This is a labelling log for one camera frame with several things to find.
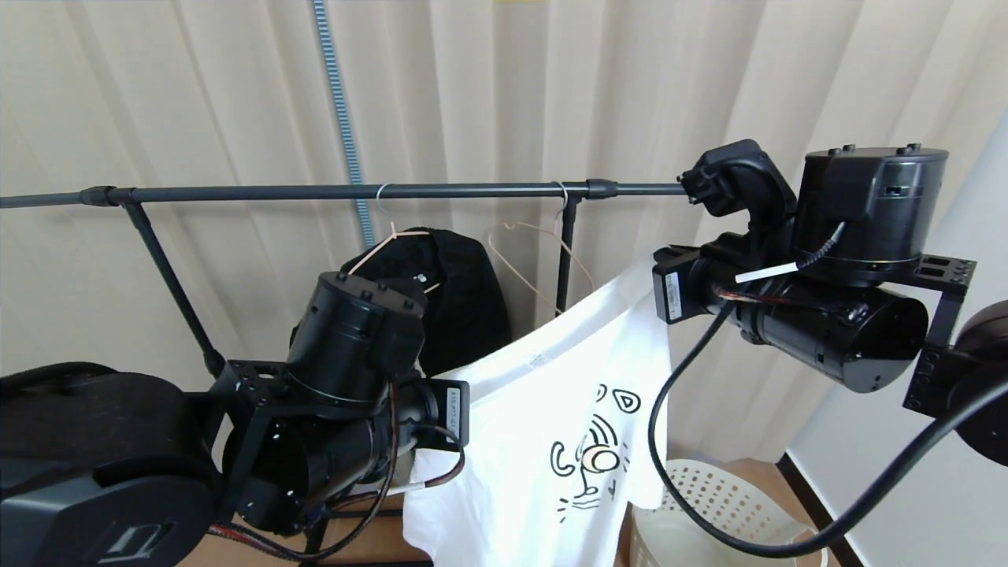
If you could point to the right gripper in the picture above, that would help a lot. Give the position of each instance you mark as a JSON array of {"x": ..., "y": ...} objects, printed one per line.
[{"x": 835, "y": 331}]

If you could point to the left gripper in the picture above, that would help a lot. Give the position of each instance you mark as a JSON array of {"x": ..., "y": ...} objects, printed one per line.
[{"x": 315, "y": 465}]

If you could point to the white garment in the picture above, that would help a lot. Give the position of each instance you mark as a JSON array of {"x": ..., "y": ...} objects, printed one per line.
[{"x": 512, "y": 441}]

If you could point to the black shorts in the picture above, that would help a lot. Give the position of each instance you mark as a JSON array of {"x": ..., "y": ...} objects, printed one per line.
[{"x": 472, "y": 299}]

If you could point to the pink clothes hanger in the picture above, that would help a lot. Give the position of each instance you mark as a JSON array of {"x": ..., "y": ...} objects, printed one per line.
[
  {"x": 561, "y": 197},
  {"x": 394, "y": 233}
]

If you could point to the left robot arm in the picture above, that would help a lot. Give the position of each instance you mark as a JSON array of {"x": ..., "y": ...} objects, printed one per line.
[{"x": 354, "y": 339}]

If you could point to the white laundry basket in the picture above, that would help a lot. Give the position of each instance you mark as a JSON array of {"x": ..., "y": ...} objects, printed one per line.
[{"x": 724, "y": 504}]

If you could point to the black clothes rack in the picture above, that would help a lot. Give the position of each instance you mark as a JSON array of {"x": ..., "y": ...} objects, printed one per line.
[{"x": 276, "y": 192}]

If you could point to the beige curtain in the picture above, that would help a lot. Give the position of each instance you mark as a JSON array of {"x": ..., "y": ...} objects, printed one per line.
[{"x": 197, "y": 79}]

